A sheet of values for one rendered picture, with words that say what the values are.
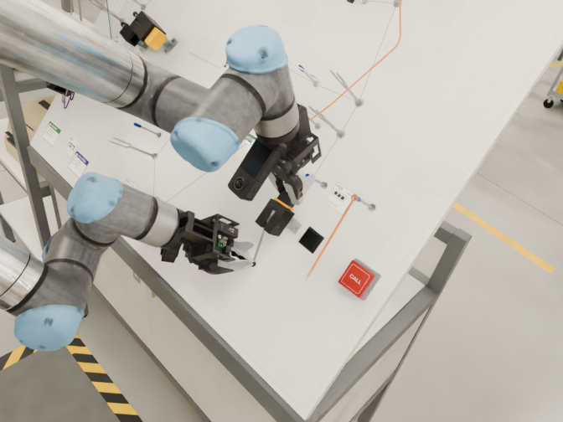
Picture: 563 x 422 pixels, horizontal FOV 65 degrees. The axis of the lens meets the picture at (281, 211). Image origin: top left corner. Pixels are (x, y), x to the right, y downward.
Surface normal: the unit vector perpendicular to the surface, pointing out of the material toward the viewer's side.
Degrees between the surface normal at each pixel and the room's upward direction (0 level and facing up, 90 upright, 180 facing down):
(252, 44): 28
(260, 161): 58
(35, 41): 94
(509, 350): 0
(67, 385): 0
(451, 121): 54
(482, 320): 0
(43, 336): 90
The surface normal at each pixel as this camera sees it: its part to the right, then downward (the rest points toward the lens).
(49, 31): 0.92, 0.14
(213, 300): -0.47, -0.17
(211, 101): -0.12, -0.47
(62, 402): 0.14, -0.78
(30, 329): 0.10, 0.63
